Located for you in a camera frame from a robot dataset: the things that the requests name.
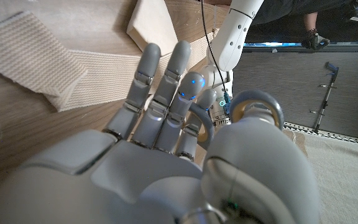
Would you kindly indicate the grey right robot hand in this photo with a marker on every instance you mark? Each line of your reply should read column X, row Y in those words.
column 135, row 180

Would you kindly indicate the grey yellow scissors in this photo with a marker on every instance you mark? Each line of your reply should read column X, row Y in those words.
column 256, row 95

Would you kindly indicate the cream cloth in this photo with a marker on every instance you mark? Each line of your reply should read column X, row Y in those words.
column 151, row 25

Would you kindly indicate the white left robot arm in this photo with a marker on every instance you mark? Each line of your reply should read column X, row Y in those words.
column 235, row 37

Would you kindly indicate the long ribbed beige cloth strip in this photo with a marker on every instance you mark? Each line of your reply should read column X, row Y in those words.
column 26, row 56

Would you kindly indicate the dark grey door panel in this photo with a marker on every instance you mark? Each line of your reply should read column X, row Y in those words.
column 275, row 84

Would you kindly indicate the person in dark clothes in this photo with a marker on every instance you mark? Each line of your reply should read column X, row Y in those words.
column 291, row 7

